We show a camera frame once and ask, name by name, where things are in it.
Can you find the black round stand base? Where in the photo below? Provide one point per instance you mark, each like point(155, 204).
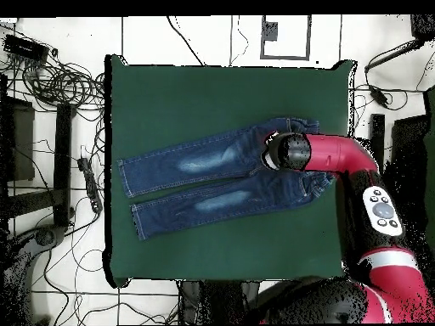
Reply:
point(46, 236)

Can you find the small grey square patch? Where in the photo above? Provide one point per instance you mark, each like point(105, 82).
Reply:
point(270, 31)

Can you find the grey square floor frame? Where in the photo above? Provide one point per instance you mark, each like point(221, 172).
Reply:
point(308, 37)

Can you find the black rod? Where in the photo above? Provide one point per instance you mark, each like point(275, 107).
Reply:
point(390, 56)

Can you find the dark green table cloth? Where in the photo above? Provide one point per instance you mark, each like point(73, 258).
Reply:
point(204, 95)

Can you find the blue denim jeans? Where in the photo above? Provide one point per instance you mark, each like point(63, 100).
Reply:
point(163, 173)

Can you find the black stand leg bar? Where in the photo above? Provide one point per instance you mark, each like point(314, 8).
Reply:
point(63, 163)
point(377, 132)

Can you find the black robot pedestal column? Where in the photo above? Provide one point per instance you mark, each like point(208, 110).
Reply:
point(221, 302)

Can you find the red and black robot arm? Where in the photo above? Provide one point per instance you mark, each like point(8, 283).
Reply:
point(340, 152)

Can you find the dark flat panel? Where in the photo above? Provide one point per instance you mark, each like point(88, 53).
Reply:
point(22, 142)
point(409, 142)

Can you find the black power brick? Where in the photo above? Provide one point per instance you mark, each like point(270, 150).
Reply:
point(379, 95)

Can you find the black corner box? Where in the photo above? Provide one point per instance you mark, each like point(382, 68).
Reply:
point(423, 27)

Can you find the black power strip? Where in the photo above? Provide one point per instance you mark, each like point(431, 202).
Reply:
point(90, 185)

